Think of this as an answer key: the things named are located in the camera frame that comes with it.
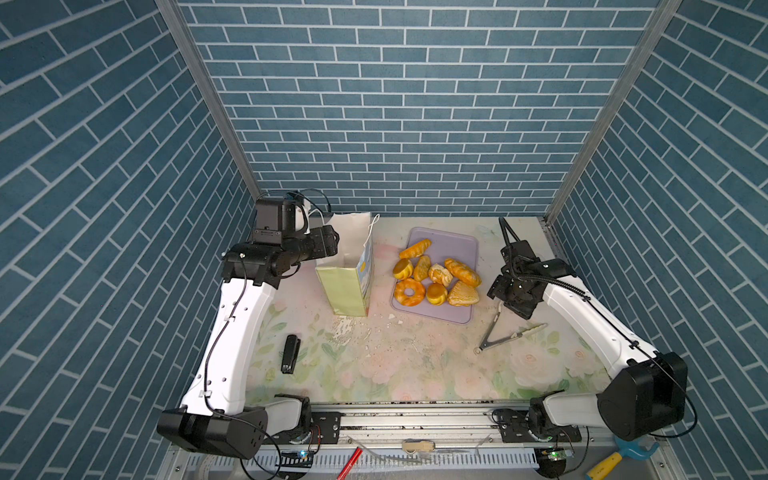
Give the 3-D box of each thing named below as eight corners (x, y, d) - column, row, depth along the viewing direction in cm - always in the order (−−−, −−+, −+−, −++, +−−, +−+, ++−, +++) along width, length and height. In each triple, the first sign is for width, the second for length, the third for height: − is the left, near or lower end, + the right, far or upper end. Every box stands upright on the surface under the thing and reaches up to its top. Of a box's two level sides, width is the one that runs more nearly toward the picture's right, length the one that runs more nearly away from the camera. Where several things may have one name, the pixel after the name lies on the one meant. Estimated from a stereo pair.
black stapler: (283, 373, 84) (279, 368, 81) (291, 340, 91) (287, 334, 87) (294, 373, 84) (290, 368, 81) (301, 340, 91) (298, 334, 87)
